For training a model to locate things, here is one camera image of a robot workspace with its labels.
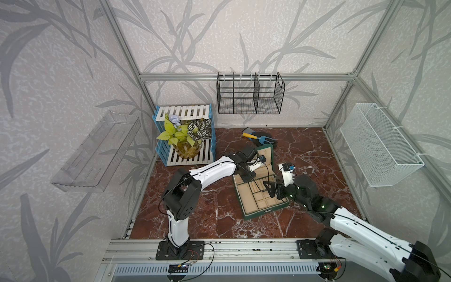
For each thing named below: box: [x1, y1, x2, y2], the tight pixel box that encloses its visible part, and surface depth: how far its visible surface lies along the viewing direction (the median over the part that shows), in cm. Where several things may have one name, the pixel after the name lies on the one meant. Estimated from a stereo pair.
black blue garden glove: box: [241, 126, 278, 147], surface depth 114 cm
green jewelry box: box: [233, 143, 289, 221], surface depth 85 cm
